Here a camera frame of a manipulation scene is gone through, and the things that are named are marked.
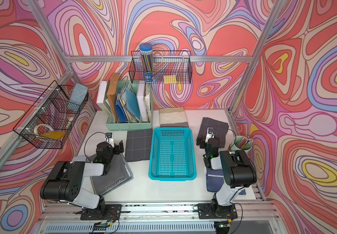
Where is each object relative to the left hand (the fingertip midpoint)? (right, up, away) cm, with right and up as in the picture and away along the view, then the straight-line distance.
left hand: (115, 141), depth 94 cm
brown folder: (+1, +28, -10) cm, 30 cm away
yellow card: (-19, +6, -26) cm, 33 cm away
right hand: (+60, +2, +3) cm, 61 cm away
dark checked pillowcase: (+73, +7, +11) cm, 74 cm away
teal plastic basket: (+37, -9, +1) cm, 39 cm away
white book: (-7, +31, -5) cm, 32 cm away
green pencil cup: (+78, 0, -10) cm, 78 cm away
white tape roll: (-27, +9, -27) cm, 39 cm away
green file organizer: (+3, +13, +14) cm, 19 cm away
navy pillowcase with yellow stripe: (+62, -22, -10) cm, 67 cm away
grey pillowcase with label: (+6, -19, -9) cm, 22 cm away
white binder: (+17, +29, 0) cm, 33 cm away
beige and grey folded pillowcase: (+39, +16, +22) cm, 47 cm away
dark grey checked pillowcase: (+13, -4, +10) cm, 17 cm away
